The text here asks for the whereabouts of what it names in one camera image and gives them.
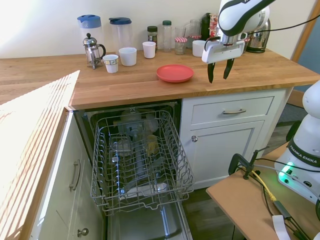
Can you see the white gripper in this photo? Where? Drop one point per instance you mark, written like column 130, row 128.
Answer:
column 222, row 51

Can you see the red round plate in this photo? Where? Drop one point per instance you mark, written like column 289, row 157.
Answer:
column 175, row 73

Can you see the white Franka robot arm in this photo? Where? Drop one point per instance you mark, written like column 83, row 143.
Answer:
column 231, row 17

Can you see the steel dishwasher door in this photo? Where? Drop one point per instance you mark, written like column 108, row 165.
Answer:
column 147, row 225

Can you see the white mug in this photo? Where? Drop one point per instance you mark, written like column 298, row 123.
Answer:
column 198, row 48

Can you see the short jar red gingham lid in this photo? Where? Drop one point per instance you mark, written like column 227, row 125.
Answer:
column 247, row 41

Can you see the white cabinet drawer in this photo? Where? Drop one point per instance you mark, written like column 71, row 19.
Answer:
column 212, row 110

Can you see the red and white carton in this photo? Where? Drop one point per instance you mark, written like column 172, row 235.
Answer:
column 214, row 25

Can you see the small jar red gingham lid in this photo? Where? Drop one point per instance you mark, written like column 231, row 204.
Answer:
column 180, row 46

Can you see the black canister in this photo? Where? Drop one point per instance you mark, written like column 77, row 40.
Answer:
column 205, row 25

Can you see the stainless steel kettle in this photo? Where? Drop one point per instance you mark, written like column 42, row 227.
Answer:
column 258, row 41

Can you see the large empty glass jar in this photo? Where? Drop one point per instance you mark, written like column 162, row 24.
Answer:
column 194, row 27

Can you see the clear glass tumbler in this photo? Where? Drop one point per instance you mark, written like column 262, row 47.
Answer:
column 180, row 32

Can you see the clear bottle green lid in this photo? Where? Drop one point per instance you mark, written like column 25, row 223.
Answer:
column 167, row 37

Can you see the round metal door knob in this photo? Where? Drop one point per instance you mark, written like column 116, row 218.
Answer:
column 194, row 138

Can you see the tall white cup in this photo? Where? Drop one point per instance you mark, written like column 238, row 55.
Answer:
column 149, row 50

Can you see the dark-lidded spice jar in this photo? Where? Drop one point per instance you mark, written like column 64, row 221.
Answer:
column 152, row 35

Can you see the white cabinet door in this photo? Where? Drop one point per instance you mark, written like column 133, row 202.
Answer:
column 225, row 155

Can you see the black table clamp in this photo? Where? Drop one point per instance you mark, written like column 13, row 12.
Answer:
column 236, row 160

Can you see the wide white cup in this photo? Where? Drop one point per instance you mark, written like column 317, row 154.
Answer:
column 127, row 57

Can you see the yellow item in rack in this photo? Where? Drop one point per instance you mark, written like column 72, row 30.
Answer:
column 152, row 146

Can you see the clear pitcher dark blue lid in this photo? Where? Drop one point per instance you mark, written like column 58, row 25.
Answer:
column 120, row 32

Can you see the patterned paper cup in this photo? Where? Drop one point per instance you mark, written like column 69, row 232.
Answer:
column 110, row 63

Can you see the clear drinking glass in rack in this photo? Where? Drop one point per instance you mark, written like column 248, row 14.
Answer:
column 120, row 145

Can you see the glass French press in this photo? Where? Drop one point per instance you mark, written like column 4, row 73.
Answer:
column 92, row 51

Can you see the clear pitcher light blue lid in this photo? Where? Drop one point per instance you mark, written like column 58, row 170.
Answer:
column 91, row 27

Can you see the white dish in rack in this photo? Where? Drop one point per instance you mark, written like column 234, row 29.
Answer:
column 150, row 188

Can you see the black power adapter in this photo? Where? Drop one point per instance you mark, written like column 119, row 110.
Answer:
column 282, row 210

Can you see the round metal cabinet knob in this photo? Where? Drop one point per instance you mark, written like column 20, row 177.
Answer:
column 83, row 232

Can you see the wooden door frame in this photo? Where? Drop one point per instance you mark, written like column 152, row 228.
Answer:
column 301, row 45

